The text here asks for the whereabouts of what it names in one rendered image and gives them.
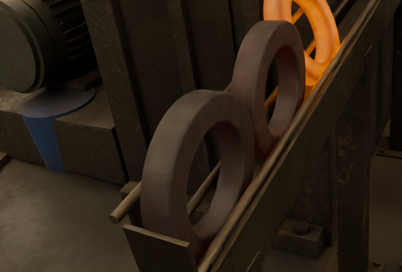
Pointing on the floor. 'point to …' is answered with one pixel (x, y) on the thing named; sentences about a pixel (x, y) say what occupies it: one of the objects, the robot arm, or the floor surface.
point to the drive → (54, 76)
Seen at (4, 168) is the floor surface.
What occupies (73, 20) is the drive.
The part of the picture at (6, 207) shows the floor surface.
